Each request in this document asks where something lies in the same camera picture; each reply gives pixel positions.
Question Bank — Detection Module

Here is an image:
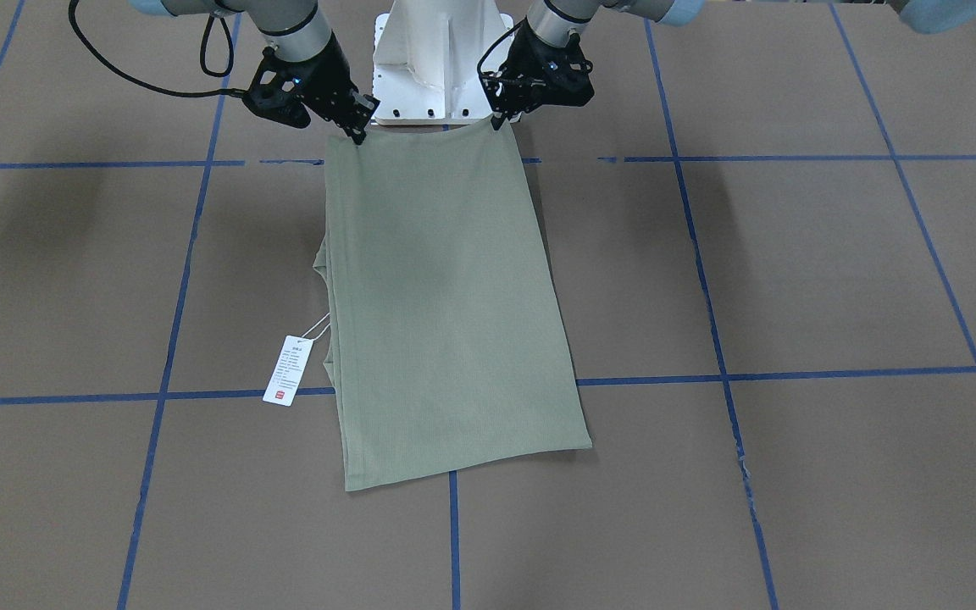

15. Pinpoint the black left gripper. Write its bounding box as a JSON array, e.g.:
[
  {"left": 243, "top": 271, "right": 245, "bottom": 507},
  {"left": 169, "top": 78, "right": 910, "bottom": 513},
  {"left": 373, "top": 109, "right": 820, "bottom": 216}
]
[{"left": 478, "top": 22, "right": 594, "bottom": 130}]

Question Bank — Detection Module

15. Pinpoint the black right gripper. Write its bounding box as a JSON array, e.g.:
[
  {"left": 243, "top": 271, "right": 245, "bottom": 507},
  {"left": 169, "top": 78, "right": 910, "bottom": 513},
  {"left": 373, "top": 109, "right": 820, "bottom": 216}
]
[{"left": 242, "top": 35, "right": 380, "bottom": 146}]

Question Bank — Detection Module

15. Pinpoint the olive green long-sleeve shirt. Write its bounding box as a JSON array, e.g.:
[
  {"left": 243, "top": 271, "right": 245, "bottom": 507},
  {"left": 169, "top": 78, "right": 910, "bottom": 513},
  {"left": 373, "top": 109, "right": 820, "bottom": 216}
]
[{"left": 313, "top": 119, "right": 593, "bottom": 493}]

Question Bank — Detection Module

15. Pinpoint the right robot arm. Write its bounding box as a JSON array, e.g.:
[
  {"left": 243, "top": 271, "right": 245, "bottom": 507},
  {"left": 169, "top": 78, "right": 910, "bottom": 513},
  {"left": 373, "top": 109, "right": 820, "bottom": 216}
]
[{"left": 131, "top": 1, "right": 379, "bottom": 144}]

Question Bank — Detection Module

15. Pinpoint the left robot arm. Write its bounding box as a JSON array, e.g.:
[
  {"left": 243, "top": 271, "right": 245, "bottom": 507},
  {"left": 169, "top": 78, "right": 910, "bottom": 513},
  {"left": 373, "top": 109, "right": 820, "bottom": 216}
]
[{"left": 477, "top": 1, "right": 705, "bottom": 130}]

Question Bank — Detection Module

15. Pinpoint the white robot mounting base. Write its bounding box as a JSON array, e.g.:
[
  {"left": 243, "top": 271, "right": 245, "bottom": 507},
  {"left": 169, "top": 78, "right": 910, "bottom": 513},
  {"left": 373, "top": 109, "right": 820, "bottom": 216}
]
[{"left": 372, "top": 1, "right": 515, "bottom": 126}]

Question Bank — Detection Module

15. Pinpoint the white paper hang tag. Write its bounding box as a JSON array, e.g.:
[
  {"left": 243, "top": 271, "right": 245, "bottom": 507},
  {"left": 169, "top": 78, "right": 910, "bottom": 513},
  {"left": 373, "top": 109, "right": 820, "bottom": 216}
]
[{"left": 263, "top": 335, "right": 314, "bottom": 407}]

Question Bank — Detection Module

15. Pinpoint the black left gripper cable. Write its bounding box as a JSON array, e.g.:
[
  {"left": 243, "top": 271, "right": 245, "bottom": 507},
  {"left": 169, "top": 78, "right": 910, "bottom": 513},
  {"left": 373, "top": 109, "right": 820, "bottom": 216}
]
[{"left": 476, "top": 25, "right": 523, "bottom": 98}]

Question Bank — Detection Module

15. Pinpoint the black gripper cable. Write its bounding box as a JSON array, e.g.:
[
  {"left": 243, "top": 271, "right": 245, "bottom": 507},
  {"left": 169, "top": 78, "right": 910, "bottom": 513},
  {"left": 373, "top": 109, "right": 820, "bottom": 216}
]
[
  {"left": 68, "top": 0, "right": 252, "bottom": 100},
  {"left": 476, "top": 25, "right": 523, "bottom": 98}
]

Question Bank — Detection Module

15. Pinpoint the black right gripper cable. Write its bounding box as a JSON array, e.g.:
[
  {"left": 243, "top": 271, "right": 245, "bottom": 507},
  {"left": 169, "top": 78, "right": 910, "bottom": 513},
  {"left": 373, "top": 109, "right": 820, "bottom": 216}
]
[{"left": 68, "top": 0, "right": 252, "bottom": 100}]

